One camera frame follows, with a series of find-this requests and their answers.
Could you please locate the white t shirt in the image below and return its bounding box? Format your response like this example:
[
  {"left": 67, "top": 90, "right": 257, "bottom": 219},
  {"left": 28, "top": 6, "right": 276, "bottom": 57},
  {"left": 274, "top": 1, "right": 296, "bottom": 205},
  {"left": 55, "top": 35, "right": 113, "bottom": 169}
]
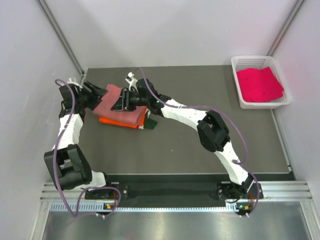
[{"left": 138, "top": 108, "right": 150, "bottom": 130}]

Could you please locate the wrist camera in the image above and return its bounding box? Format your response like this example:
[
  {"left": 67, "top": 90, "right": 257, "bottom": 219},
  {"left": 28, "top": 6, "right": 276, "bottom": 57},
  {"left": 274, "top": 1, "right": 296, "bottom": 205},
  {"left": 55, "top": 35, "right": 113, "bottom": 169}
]
[
  {"left": 67, "top": 77, "right": 83, "bottom": 89},
  {"left": 125, "top": 72, "right": 138, "bottom": 92}
]

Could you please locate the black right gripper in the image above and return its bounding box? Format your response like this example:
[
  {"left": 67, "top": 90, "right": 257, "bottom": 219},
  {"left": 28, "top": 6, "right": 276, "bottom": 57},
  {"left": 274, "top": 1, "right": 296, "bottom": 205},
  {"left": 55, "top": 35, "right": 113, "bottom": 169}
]
[{"left": 111, "top": 89, "right": 150, "bottom": 113}]

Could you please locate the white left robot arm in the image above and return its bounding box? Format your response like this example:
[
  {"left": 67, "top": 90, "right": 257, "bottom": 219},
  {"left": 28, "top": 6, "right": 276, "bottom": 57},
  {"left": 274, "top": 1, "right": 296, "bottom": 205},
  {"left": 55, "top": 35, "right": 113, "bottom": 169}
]
[{"left": 44, "top": 79, "right": 114, "bottom": 199}]

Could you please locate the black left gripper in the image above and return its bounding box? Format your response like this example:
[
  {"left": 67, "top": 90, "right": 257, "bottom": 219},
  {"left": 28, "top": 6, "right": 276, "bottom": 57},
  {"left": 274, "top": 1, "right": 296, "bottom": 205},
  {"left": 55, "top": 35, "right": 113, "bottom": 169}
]
[{"left": 76, "top": 80, "right": 108, "bottom": 111}]

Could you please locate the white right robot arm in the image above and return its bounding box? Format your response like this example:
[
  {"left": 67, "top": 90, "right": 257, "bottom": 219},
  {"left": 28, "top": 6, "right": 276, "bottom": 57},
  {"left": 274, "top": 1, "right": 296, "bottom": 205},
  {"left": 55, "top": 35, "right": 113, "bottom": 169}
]
[{"left": 111, "top": 73, "right": 254, "bottom": 198}]

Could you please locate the green t shirt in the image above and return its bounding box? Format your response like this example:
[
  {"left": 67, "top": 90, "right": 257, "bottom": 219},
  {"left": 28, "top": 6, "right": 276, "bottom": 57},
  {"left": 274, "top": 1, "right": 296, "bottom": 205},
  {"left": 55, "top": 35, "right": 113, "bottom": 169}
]
[{"left": 143, "top": 118, "right": 158, "bottom": 130}]

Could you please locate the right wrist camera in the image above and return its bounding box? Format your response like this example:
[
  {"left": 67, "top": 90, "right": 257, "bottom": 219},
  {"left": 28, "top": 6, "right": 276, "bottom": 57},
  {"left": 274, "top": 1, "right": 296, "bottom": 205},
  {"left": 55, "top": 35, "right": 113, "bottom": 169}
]
[{"left": 125, "top": 72, "right": 138, "bottom": 92}]

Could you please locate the salmon pink t shirt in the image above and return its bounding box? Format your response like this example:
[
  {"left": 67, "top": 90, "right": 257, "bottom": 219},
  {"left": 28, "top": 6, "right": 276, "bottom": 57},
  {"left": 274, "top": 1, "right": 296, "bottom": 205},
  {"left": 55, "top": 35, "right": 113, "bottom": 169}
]
[{"left": 92, "top": 83, "right": 148, "bottom": 126}]

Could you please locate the orange t shirt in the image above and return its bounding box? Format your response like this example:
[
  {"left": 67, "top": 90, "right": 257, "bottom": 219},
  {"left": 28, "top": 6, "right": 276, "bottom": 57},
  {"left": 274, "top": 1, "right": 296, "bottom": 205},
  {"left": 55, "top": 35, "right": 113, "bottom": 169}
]
[{"left": 98, "top": 116, "right": 140, "bottom": 129}]

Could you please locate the white plastic laundry basket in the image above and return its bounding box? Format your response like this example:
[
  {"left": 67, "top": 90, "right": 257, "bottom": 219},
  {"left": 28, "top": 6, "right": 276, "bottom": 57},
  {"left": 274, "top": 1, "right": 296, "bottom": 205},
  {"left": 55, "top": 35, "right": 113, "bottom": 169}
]
[{"left": 231, "top": 55, "right": 292, "bottom": 109}]

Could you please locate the grey slotted cable duct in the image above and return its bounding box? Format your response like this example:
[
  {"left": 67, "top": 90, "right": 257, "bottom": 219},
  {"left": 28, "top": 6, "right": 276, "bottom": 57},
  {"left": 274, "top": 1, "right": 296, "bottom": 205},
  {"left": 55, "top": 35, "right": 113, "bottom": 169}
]
[{"left": 49, "top": 201, "right": 253, "bottom": 213}]

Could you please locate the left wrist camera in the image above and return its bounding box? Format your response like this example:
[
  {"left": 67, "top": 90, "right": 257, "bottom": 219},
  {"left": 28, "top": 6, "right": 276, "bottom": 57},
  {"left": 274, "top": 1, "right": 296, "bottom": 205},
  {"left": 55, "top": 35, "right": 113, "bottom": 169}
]
[{"left": 67, "top": 77, "right": 83, "bottom": 89}]

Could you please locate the magenta t shirt in basket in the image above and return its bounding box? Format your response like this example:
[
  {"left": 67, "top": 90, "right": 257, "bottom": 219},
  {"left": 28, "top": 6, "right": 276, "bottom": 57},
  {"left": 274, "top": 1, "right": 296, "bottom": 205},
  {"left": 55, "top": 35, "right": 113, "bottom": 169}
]
[{"left": 236, "top": 67, "right": 284, "bottom": 103}]

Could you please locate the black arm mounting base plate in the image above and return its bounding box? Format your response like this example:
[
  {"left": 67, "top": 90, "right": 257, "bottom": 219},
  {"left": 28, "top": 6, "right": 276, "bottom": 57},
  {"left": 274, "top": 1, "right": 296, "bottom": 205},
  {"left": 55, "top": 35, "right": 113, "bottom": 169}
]
[{"left": 84, "top": 179, "right": 265, "bottom": 208}]

